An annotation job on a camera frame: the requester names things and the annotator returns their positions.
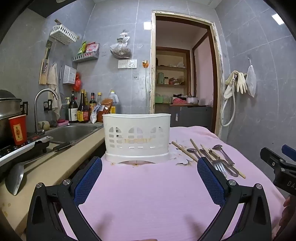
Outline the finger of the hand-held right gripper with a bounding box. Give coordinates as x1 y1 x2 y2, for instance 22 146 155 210
282 145 296 162
260 148 296 173

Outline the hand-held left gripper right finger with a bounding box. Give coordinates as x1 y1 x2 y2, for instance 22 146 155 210
196 157 271 241

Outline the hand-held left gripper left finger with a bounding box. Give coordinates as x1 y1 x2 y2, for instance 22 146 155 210
26 156 103 241

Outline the metal fork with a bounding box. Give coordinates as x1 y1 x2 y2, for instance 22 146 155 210
217 158 240 178
209 153 228 178

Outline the wooden chopstick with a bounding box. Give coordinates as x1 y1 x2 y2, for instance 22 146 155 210
208 149 222 161
171 141 199 162
190 138 204 159
200 144 246 179

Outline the metal spoon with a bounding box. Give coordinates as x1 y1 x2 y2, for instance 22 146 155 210
212 144 235 165
187 148 203 160
199 148 212 160

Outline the white plastic utensil basket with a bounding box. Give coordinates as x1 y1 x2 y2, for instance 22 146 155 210
102 113 172 164

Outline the person's right hand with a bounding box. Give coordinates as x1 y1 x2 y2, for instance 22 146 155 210
279 197 292 230

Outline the steel sink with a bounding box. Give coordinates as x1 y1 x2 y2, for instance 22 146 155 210
45 123 104 143

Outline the pink towel cloth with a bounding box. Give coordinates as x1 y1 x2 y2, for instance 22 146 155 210
58 126 287 241

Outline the white blue plastic bag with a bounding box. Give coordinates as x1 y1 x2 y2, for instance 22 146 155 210
90 104 106 124

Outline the soy sauce bottle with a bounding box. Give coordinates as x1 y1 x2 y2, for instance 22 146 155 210
77 90 90 123

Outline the dark bottle white label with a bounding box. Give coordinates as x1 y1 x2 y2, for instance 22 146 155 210
69 91 79 123

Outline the red chili powder bag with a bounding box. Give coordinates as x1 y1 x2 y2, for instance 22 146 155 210
97 98 116 123

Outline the metal cooking spatula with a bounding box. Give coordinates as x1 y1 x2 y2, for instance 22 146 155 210
5 141 75 196

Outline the black induction cooker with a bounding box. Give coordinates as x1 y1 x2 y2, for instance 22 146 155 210
0 133 54 168

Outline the small dark sauce bottle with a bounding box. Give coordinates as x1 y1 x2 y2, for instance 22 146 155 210
89 93 97 114

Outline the white mesh bag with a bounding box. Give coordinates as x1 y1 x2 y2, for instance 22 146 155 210
246 58 257 98

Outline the beige rubber glove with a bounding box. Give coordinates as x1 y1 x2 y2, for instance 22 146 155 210
223 71 237 99
237 72 248 94

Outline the plastic oil jug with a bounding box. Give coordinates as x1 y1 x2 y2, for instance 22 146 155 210
109 91 120 114

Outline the red paper cup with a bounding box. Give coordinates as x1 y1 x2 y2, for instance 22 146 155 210
9 114 27 146

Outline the steel faucet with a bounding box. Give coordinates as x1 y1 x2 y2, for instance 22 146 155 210
34 88 59 135

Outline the green box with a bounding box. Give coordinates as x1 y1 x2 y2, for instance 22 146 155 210
155 95 171 104

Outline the red plastic bag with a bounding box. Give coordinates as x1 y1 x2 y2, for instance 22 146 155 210
73 72 83 92

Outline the large steel pot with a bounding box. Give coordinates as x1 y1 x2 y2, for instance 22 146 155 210
0 90 28 144

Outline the wooden shelf unit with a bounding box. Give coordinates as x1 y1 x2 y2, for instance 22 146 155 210
156 46 188 105

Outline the hanging wooden board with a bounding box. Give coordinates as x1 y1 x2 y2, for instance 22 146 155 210
39 59 49 85

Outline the red snack packet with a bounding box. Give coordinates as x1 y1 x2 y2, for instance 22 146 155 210
86 42 100 53

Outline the clear bag of dried goods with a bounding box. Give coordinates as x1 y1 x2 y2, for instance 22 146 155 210
110 30 132 58

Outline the hanging metal turner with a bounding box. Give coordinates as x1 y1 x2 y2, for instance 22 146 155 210
45 39 53 60

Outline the white hose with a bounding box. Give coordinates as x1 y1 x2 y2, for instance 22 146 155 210
220 75 237 127

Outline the white wall box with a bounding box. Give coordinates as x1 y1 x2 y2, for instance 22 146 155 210
63 65 77 85

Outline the thin white cable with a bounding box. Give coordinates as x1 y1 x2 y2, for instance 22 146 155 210
144 68 149 114

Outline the wall switch socket panel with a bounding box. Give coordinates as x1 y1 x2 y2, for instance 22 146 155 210
118 59 137 69

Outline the grey wall shelf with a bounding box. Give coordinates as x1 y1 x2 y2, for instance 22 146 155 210
72 50 100 63

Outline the worn wooden door frame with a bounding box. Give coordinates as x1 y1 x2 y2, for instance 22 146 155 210
150 10 224 138

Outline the white slotted wall basket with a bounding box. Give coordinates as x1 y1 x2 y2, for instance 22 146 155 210
50 24 77 45

